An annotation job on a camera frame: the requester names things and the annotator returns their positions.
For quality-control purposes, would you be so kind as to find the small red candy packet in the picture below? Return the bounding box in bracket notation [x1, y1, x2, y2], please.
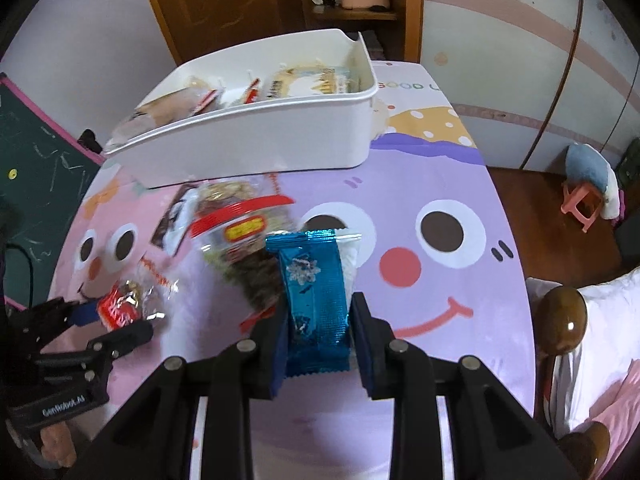
[96, 280, 177, 332]

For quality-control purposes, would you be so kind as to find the red date walnut pack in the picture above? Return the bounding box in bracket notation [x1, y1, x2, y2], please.
[189, 179, 296, 334]

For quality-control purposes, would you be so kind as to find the blue foil snack bar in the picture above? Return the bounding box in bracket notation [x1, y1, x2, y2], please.
[266, 229, 361, 377]

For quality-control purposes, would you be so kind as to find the white silver snack bag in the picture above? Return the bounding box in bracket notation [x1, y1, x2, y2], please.
[106, 80, 224, 150]

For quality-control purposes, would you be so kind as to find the yellow white sandwich pack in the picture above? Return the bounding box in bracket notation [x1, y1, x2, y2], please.
[259, 66, 352, 100]

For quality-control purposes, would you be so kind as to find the person left hand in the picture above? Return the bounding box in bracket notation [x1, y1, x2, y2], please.
[40, 422, 77, 468]

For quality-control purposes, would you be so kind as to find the wooden bedpost knob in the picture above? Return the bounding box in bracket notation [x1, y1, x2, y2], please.
[534, 286, 588, 356]

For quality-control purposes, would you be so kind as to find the chocolate brownie packet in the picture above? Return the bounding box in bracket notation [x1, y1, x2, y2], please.
[151, 184, 200, 257]

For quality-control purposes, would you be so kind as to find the white pillow bedding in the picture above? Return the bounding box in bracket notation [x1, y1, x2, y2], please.
[524, 266, 640, 480]

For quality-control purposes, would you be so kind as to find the cartoon face table cover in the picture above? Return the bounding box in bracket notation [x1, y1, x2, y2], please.
[51, 62, 535, 479]

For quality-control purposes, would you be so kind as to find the pink plastic stool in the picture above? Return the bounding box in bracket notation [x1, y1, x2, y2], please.
[560, 181, 604, 233]

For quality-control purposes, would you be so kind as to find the blue plush cushion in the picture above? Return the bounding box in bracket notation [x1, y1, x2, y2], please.
[565, 143, 620, 220]

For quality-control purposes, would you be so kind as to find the white plastic storage bin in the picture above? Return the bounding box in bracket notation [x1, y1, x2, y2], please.
[104, 29, 378, 188]

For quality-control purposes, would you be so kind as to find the brown wooden door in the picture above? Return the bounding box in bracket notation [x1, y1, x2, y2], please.
[149, 0, 306, 64]

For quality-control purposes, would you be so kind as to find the wooden corner shelf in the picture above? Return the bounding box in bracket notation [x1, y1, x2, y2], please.
[294, 0, 426, 64]

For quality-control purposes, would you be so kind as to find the green chalkboard pink frame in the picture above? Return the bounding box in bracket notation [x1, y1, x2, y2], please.
[1, 75, 103, 308]

